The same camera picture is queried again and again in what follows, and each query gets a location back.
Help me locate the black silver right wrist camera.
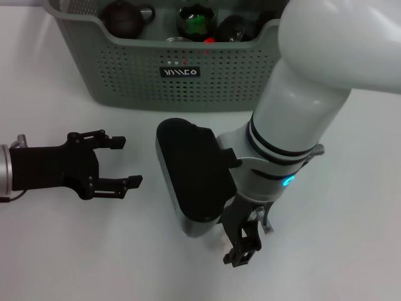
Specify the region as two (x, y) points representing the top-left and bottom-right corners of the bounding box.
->
(155, 117), (242, 239)

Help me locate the grey-green perforated storage bin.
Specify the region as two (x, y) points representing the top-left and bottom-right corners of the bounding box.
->
(46, 0), (283, 113)

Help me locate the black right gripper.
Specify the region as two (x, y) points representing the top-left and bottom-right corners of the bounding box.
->
(221, 191), (276, 268)

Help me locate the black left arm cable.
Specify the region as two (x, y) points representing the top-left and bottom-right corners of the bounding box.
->
(0, 190), (25, 203)

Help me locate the black clay teapot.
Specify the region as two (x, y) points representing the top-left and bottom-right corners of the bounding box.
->
(99, 0), (157, 40)

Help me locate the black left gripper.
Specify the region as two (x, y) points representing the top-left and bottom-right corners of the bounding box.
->
(9, 129), (143, 201)

